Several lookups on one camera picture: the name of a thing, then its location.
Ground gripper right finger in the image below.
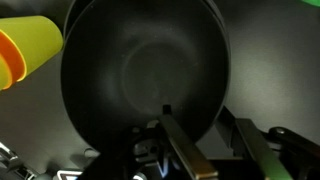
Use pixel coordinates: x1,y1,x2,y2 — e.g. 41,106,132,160
216,106,294,180

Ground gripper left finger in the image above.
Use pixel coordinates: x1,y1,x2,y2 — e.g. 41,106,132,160
158,104,219,180

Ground black bowl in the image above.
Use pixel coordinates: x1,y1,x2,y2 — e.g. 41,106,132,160
60,0,232,154
62,0,233,101

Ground orange plastic cup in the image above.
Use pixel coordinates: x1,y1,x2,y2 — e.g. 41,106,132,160
0,29,28,83

